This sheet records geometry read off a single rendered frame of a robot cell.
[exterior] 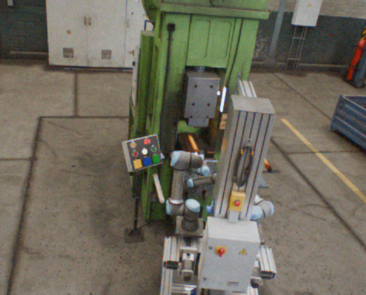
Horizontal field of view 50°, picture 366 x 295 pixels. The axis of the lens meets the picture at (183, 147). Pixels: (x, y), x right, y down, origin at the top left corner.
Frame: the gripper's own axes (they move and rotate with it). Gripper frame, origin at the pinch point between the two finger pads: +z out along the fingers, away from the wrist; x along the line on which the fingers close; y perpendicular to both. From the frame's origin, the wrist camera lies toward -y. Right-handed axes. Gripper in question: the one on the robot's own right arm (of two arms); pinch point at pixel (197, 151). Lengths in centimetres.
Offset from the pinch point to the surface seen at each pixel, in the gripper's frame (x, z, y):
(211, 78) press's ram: 4, 2, -76
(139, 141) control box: -60, -10, -17
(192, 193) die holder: 0.1, -2.8, 48.4
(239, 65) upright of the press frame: 35, 16, -85
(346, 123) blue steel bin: 334, 216, 70
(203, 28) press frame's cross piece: -5, 16, -118
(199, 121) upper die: -1.3, 2.2, -32.1
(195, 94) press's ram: -9, 2, -60
